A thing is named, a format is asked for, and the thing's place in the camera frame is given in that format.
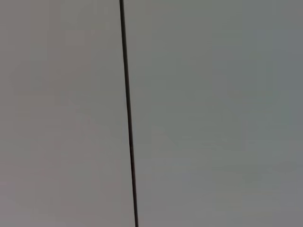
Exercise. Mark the thin plain black pole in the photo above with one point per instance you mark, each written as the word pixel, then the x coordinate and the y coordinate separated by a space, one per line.
pixel 127 106

